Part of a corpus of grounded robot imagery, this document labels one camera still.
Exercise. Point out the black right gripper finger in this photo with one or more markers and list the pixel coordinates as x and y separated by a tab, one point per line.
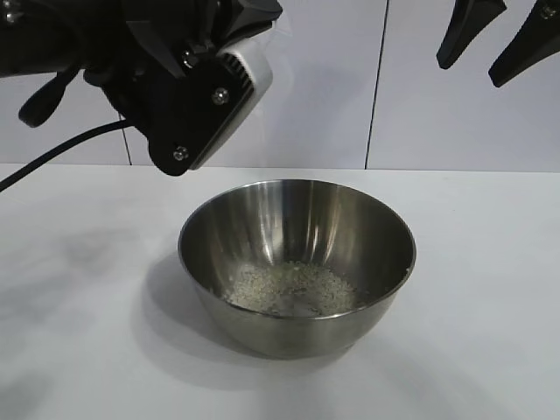
534	39
468	26

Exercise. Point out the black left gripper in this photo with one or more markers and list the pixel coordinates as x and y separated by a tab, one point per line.
188	26

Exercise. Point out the stainless steel mixing bowl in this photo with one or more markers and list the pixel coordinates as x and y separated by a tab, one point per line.
306	227

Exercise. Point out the white rice grains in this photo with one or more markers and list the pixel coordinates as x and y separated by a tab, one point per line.
306	289

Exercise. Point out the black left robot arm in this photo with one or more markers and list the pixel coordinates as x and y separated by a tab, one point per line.
52	35

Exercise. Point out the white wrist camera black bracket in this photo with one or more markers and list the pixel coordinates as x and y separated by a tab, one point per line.
205	118

